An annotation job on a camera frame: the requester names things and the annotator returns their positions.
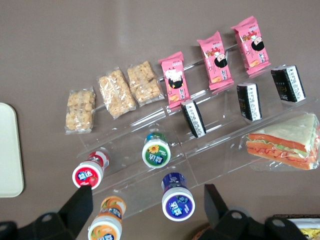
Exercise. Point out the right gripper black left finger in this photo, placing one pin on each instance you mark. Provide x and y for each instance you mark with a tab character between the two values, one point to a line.
75	212

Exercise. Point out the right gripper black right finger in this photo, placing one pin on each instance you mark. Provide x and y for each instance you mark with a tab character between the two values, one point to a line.
220	217

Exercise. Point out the green gum bottle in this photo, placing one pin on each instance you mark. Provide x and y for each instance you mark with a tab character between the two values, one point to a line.
156	153

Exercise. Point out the orange gum bottle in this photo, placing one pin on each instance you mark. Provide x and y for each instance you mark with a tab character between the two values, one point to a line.
106	225

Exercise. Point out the red gum bottle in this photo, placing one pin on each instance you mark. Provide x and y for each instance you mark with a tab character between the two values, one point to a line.
87	175

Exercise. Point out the blue gum bottle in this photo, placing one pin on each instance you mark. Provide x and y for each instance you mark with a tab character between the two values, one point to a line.
178	202

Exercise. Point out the cream plastic serving tray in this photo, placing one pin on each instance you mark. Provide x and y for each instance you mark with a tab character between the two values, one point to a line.
10	150

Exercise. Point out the clear acrylic stepped stand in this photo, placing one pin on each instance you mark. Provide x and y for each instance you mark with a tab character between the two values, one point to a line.
215	152

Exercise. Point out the black snack supply box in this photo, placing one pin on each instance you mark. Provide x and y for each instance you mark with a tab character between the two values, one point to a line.
295	220

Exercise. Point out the yellow snack packet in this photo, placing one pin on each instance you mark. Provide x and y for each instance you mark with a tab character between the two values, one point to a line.
311	233

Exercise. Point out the wrapped triangle sandwich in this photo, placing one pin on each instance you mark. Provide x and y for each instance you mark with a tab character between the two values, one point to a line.
282	142

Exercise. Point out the clear rice crisp pack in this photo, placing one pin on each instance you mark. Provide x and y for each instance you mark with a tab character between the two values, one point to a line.
80	112
116	92
143	83

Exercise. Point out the black wrapped rice ball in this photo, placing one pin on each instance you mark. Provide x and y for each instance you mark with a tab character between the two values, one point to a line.
248	102
193	118
287	83

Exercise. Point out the pink cartoon snack packet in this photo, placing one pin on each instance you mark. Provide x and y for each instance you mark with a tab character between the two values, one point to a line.
175	80
252	45
216	60

